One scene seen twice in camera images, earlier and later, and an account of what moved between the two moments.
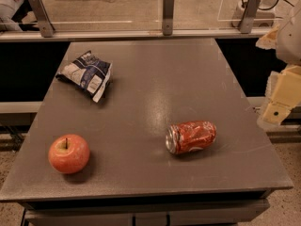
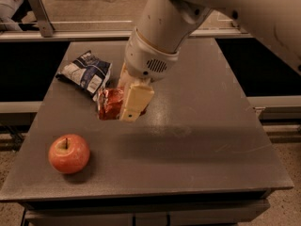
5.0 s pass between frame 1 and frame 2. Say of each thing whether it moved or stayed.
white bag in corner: stayed
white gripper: moved
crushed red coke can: moved
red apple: stayed
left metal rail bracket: stayed
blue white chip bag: stayed
